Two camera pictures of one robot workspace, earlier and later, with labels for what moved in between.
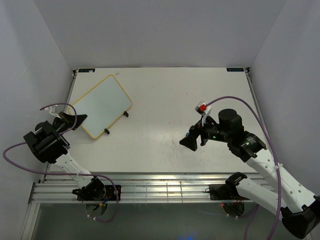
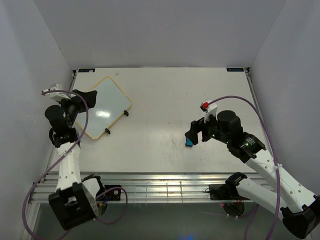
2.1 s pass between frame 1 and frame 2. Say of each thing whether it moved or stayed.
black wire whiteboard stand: stayed
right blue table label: stayed
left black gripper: moved
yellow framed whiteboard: stayed
